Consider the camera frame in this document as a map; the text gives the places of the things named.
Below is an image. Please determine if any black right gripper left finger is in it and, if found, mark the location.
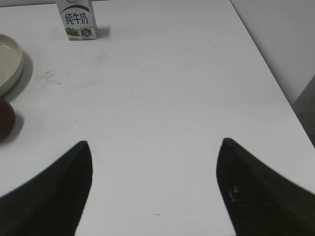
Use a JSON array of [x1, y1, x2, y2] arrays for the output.
[[0, 141, 93, 236]]

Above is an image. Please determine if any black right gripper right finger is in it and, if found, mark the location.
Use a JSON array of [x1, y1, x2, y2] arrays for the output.
[[216, 138, 315, 236]]

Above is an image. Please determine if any beige round plate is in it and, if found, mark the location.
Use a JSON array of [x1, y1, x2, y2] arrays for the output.
[[0, 33, 24, 96]]

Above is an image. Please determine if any red apple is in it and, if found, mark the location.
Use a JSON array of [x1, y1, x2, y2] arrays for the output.
[[0, 98, 16, 140]]

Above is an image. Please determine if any white blue milk carton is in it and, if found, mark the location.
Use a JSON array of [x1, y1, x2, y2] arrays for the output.
[[55, 0, 97, 41]]

